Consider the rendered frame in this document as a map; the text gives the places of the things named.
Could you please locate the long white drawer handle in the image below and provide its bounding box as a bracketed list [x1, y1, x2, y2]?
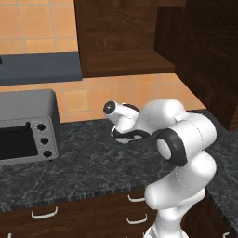
[31, 206, 60, 220]

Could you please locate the dark wood open cabinet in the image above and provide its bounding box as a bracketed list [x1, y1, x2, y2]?
[73, 0, 187, 79]

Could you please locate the toaster oven glass door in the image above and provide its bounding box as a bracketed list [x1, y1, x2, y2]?
[0, 121, 39, 162]

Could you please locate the wide dark wood drawer front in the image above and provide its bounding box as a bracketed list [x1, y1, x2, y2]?
[0, 198, 107, 231]

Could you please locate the dark wood corner cabinet door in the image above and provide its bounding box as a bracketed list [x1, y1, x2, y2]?
[182, 193, 238, 238]

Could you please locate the grey toaster oven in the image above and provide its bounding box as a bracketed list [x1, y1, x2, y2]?
[0, 88, 61, 167]

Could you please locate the dark grey range hood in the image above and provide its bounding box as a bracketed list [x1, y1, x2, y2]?
[0, 51, 84, 86]

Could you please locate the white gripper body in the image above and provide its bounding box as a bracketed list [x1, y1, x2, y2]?
[115, 135, 140, 146]

